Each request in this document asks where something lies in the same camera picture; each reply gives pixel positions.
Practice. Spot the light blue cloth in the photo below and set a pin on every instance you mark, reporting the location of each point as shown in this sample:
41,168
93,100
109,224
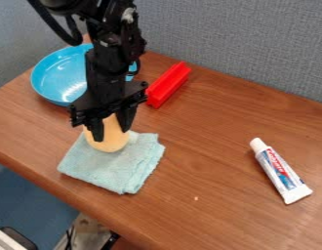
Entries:
119,171

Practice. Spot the blue plate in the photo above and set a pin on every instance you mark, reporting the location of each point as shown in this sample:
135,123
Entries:
58,77

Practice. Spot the white black object corner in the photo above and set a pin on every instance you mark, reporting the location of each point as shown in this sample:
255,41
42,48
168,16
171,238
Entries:
12,240

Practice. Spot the white toothpaste tube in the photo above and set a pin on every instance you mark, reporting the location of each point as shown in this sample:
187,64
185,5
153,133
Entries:
286,180

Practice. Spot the grey table leg base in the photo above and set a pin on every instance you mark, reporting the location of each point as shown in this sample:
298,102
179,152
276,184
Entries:
87,235

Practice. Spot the red plastic block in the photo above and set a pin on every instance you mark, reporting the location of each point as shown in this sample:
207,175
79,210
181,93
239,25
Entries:
167,84

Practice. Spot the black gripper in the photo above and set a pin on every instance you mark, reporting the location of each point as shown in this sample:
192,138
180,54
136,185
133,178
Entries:
112,94

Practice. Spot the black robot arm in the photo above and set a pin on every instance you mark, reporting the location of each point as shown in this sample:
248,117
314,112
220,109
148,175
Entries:
117,45

